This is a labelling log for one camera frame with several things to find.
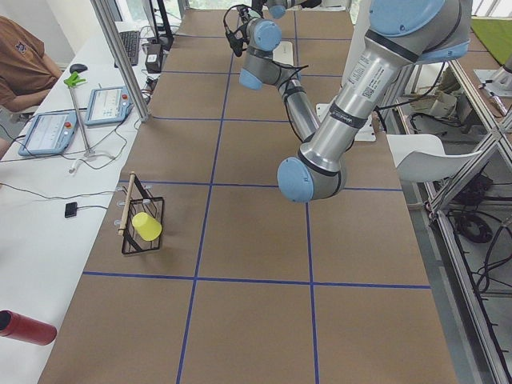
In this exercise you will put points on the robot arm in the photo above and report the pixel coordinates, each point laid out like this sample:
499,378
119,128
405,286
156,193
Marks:
278,8
400,33

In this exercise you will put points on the yellow cup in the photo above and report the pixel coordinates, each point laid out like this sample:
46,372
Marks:
148,227

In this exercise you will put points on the cream rabbit tray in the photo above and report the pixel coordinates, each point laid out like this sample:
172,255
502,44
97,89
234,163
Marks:
284,53

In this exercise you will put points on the blue teach pendant far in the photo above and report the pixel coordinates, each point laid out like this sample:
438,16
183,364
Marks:
108,106

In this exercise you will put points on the blue teach pendant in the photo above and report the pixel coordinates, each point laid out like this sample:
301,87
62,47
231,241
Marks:
49,133
108,106

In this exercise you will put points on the black power adapter box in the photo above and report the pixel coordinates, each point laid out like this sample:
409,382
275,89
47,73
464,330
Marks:
154,58

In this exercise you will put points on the white chair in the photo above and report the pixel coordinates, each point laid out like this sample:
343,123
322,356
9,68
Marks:
422,158

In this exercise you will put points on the small black puck device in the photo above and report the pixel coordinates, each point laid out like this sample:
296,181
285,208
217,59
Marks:
71,209

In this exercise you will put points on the black keyboard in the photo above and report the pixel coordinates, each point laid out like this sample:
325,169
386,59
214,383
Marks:
130,40

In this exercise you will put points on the blue teach pendant near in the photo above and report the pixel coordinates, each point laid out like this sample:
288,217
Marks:
49,133

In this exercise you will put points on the black computer mouse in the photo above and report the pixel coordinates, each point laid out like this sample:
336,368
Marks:
77,68

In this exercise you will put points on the person in brown shirt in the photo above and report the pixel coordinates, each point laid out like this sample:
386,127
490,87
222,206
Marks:
27,72

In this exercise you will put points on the red bottle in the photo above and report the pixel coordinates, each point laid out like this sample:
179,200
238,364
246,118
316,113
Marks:
25,329

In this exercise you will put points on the black wire cup rack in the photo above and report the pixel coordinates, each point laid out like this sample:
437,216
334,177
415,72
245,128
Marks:
138,198

